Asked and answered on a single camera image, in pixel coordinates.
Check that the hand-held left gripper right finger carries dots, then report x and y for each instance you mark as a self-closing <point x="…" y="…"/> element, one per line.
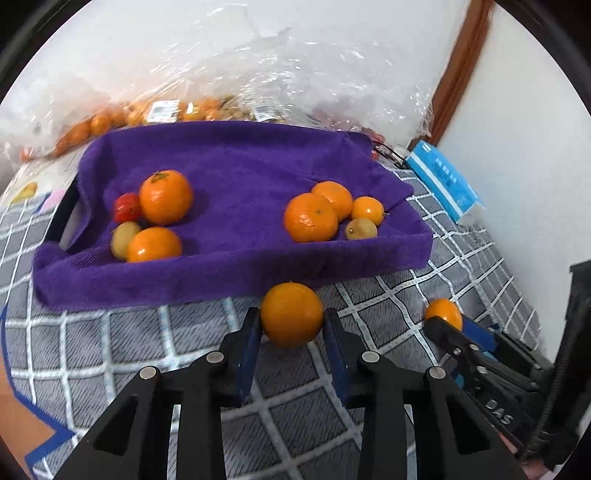
<point x="337" y="355"/>

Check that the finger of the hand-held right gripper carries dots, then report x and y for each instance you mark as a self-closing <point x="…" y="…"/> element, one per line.
<point x="480" y="334"/>
<point x="450" y="339"/>

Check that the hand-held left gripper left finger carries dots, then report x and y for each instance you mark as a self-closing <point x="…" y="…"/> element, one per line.
<point x="247" y="355"/>

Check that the small yellow-green fruit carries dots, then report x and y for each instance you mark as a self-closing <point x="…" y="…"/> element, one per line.
<point x="121" y="237"/>
<point x="361" y="229"/>

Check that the large orange mandarin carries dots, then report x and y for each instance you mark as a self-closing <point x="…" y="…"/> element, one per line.
<point x="310" y="218"/>

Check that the small oval mandarin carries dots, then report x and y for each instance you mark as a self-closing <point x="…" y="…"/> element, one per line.
<point x="368" y="210"/>

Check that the mandarin with green calyx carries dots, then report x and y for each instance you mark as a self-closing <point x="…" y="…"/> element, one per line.
<point x="166" y="197"/>

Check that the red cherry tomato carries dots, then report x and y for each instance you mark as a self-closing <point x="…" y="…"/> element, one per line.
<point x="127" y="207"/>

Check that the purple towel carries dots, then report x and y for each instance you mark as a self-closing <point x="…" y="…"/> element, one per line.
<point x="231" y="161"/>

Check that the black tray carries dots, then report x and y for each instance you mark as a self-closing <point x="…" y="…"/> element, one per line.
<point x="64" y="217"/>

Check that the clear bag of yellow-green fruits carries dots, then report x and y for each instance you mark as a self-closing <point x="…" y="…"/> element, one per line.
<point x="235" y="108"/>

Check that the grey checked star blanket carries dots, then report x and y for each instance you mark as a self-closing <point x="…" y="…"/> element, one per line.
<point x="138" y="350"/>

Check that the blue tissue pack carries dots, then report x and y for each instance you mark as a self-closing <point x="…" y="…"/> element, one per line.
<point x="443" y="184"/>

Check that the black eyeglasses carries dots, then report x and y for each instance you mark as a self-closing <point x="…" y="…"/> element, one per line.
<point x="390" y="150"/>

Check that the clear bag of cherry tomatoes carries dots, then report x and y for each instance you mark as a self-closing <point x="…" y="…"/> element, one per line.
<point x="323" y="113"/>

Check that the clear bag of mandarins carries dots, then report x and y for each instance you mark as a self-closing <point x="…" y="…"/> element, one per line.
<point x="92" y="124"/>
<point x="194" y="110"/>

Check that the crumpled clear plastic bag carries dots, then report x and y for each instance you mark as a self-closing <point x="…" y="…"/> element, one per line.
<point x="392" y="92"/>

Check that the brown wooden door frame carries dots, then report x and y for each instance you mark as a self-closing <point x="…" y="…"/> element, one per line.
<point x="461" y="69"/>

